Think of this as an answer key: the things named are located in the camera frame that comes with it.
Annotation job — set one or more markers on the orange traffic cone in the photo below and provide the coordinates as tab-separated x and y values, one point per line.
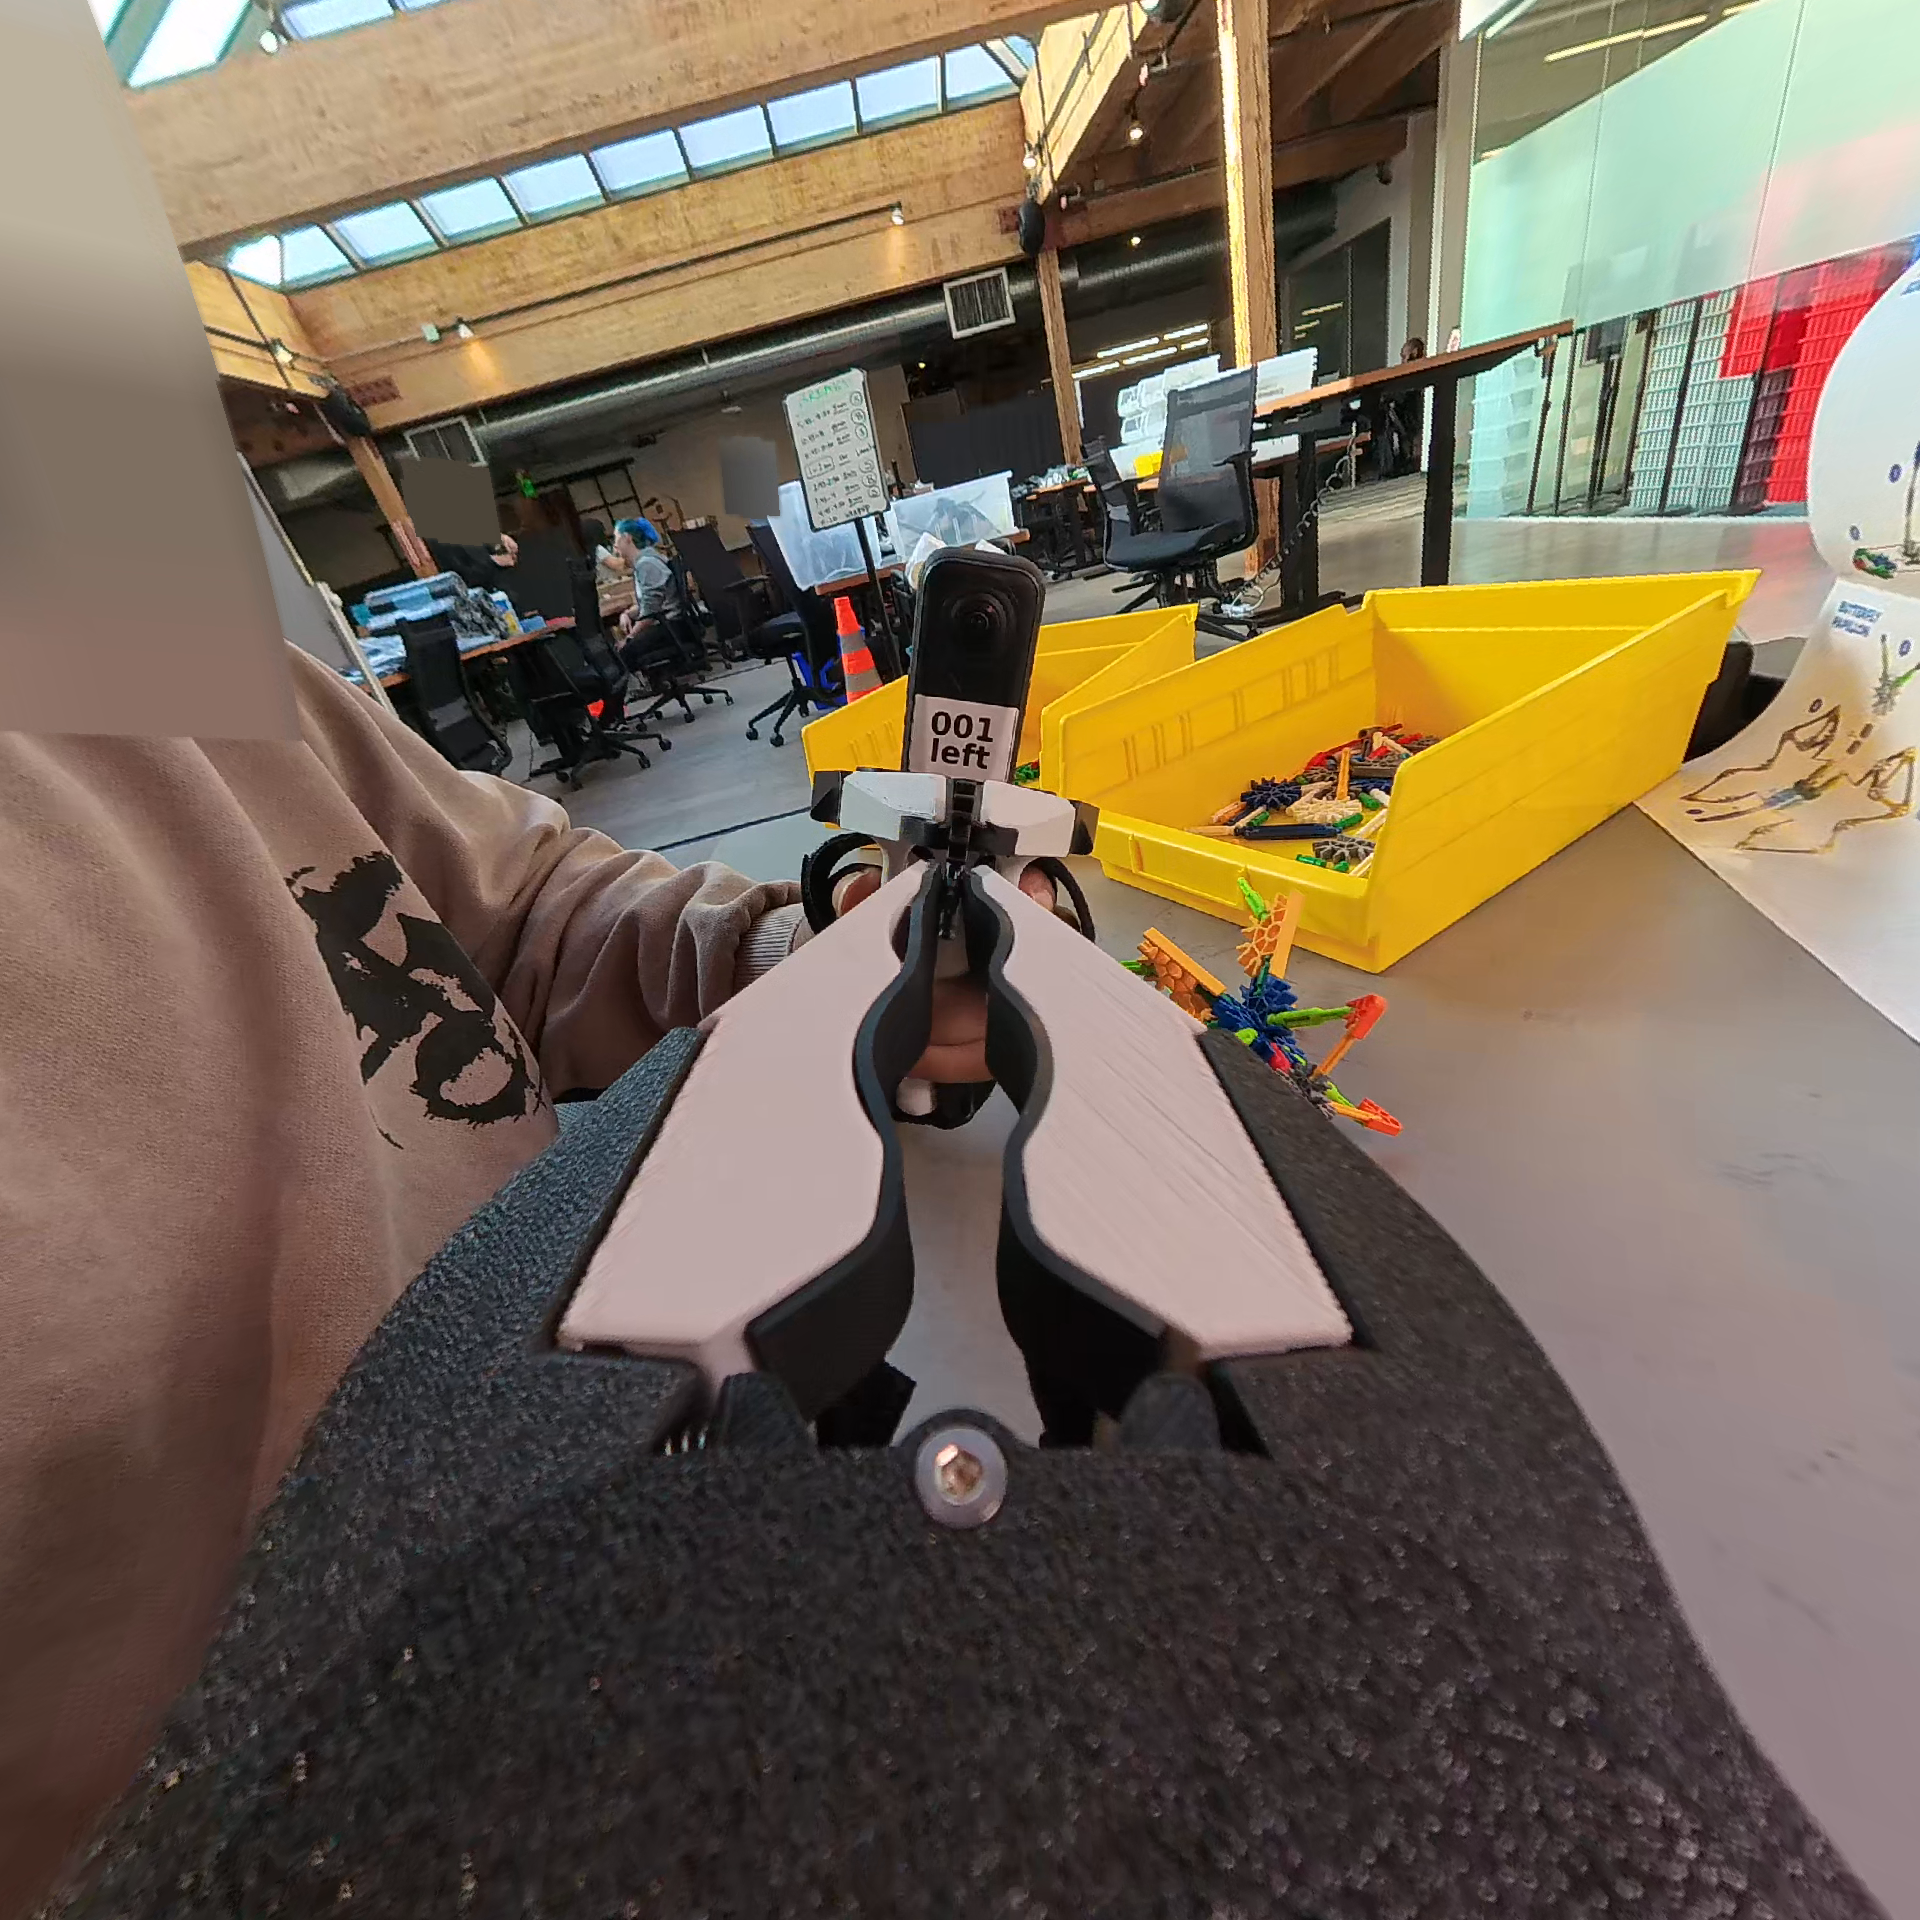
855	652

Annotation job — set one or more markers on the pile of toy building pieces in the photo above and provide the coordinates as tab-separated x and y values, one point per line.
1319	803

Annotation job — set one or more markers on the printed instruction sheet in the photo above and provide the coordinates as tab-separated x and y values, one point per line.
1829	839

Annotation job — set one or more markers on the yellow storage bin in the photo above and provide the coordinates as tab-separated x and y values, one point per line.
1095	662
1500	750

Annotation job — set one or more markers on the wooden ceiling beam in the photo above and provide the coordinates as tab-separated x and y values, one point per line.
524	91

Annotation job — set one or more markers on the clear plastic storage tub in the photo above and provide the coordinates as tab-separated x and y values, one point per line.
827	556
954	511

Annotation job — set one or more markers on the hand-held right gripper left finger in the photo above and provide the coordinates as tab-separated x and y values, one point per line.
722	1201

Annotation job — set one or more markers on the grey desk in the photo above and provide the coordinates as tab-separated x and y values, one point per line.
1651	1201

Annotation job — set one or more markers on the wooden support post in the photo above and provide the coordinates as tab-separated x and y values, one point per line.
1248	225

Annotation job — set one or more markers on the wooden standing desk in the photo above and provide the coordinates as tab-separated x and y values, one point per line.
1426	368

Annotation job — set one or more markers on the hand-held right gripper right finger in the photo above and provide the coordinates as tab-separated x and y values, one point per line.
1172	1201

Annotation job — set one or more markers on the skylight window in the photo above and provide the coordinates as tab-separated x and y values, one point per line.
675	149

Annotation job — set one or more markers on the stack of red crates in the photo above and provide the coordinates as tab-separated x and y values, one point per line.
1815	345

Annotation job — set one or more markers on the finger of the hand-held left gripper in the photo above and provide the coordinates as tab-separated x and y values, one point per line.
892	820
1036	825

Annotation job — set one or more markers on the colourful toy construction model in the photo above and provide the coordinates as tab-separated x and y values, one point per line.
1261	1004

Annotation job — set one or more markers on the whiteboard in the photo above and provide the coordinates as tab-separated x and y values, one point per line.
836	452

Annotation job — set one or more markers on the black office chair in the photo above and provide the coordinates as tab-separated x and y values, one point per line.
1202	464
587	676

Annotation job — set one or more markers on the person's brown hoodie torso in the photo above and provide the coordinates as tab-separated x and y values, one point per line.
224	1201

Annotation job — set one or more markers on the person's left hand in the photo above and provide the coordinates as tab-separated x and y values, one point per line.
954	1036

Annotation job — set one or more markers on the wall air vent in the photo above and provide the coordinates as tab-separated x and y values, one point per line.
980	302

